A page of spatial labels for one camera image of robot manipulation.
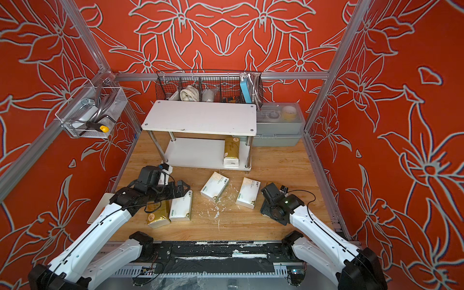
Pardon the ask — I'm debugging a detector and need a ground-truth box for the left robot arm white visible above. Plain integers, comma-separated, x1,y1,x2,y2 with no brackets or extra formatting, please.
28,164,190,290

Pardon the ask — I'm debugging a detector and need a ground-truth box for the clear plastic wall bin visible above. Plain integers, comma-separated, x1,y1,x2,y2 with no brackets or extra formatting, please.
55,85,128,139

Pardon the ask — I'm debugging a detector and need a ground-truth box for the white green tissue pack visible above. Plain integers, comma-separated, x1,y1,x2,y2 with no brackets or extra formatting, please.
236,178,261,209
169,190,193,222
200,172,230,203

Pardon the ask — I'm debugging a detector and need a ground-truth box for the white two-tier shelf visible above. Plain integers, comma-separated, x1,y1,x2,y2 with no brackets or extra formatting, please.
141,100,257,171

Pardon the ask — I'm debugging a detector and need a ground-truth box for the grey plastic storage box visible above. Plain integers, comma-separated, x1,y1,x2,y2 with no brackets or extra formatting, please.
253,103,305,147

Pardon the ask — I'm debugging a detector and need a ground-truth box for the gold tissue pack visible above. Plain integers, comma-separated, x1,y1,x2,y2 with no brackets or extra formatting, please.
223,137,240,167
146,201,170,229

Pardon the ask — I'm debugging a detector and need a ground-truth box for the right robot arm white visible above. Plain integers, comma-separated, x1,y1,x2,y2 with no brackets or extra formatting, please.
261,183,388,290

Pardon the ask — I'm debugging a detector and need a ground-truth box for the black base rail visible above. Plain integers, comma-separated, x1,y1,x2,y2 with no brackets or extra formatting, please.
153,241,307,278

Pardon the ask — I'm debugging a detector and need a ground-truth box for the black wire basket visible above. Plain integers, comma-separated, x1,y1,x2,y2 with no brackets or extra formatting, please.
155,70,264,111

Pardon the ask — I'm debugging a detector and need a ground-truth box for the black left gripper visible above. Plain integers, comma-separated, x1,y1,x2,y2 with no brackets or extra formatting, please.
148,180,191,203

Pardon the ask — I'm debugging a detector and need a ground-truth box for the yellow handled tool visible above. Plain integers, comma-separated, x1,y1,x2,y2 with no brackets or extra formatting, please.
79,122,109,137

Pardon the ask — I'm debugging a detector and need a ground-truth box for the white tray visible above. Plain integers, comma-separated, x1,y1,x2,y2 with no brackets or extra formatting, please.
87,193,114,225

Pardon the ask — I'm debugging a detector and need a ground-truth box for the blue box in basket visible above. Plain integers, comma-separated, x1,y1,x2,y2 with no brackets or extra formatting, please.
239,73,253,103

